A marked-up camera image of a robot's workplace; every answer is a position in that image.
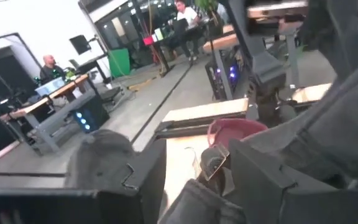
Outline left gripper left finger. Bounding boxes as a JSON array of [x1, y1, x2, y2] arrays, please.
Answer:
[[0, 139, 167, 224]]

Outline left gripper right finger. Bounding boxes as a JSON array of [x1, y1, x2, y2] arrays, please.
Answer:
[[229, 139, 358, 224]]

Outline maroon baseball cap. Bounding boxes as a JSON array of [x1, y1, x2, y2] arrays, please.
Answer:
[[206, 117, 269, 149]]

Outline black monitor on arm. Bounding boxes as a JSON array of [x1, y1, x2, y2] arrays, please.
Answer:
[[68, 34, 93, 57]]

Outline clear plastic bin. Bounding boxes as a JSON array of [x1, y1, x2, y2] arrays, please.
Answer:
[[185, 142, 231, 183]]

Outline computer tower lit fans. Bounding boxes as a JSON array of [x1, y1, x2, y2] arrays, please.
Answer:
[[70, 95, 111, 134], [204, 46, 250, 102]]

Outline wooden desk gray legs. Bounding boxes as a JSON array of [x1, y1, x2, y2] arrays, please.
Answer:
[[0, 73, 111, 156]]

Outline open laptop bright screen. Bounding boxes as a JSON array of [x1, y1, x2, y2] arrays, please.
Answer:
[[34, 77, 67, 98]]

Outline green panel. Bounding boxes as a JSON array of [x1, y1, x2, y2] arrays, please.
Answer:
[[106, 47, 132, 79]]

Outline person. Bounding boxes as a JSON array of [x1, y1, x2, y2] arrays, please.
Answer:
[[171, 0, 206, 62], [38, 54, 67, 85]]

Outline green leafy plant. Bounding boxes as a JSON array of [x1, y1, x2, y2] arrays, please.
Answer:
[[193, 0, 219, 15]]

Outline black aluminium table frame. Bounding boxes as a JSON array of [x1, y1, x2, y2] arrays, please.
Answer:
[[154, 107, 251, 141]]

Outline wooden workbench black frame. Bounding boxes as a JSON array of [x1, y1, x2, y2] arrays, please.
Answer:
[[201, 0, 310, 55]]

